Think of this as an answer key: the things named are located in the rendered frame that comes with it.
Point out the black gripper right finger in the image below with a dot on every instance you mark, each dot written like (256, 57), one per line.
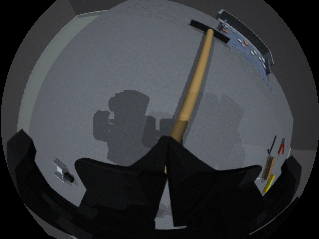
(192, 182)

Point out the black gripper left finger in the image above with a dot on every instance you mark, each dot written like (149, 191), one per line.
(144, 181)

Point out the long scraper with wooden handle and black blade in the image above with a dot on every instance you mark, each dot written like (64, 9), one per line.
(193, 92)

